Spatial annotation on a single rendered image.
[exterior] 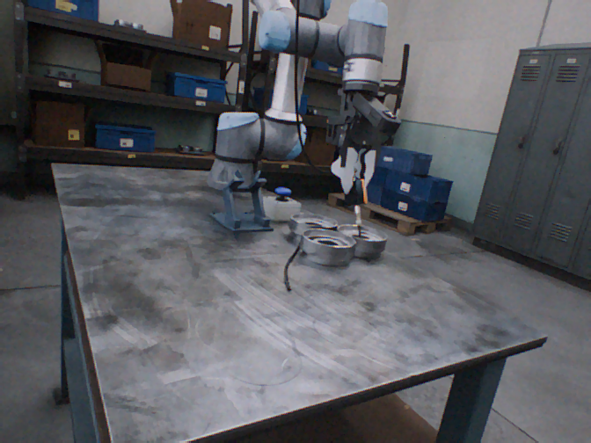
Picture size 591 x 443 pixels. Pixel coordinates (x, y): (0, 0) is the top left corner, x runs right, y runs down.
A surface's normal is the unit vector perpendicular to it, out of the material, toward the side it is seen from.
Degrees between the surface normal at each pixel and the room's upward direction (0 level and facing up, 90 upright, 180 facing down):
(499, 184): 90
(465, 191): 90
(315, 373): 0
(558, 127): 90
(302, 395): 0
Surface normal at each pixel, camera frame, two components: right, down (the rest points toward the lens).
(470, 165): -0.85, 0.01
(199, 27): 0.41, 0.34
